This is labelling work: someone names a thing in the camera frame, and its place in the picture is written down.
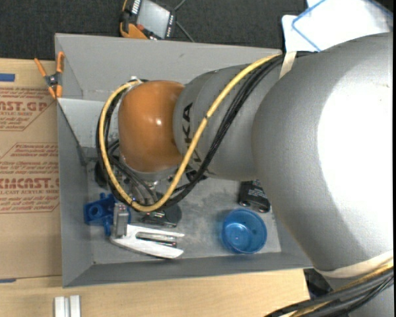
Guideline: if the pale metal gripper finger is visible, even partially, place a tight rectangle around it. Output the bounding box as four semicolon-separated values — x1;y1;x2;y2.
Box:
143;210;179;229
113;203;131;238

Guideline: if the blue plastic cup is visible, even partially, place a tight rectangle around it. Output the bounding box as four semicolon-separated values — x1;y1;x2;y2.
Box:
220;207;269;255

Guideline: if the brown cardboard board red print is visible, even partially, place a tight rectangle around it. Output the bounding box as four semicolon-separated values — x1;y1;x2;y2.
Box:
0;56;64;285

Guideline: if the black printed packet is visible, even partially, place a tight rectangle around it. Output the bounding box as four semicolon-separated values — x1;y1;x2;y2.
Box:
238;179;272;214

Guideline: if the grey metal bin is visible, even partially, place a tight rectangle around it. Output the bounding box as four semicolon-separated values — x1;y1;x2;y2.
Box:
53;32;315;289

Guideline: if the blue plastic bracket piece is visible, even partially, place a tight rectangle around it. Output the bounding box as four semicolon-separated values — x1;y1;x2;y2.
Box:
83;192;117;238

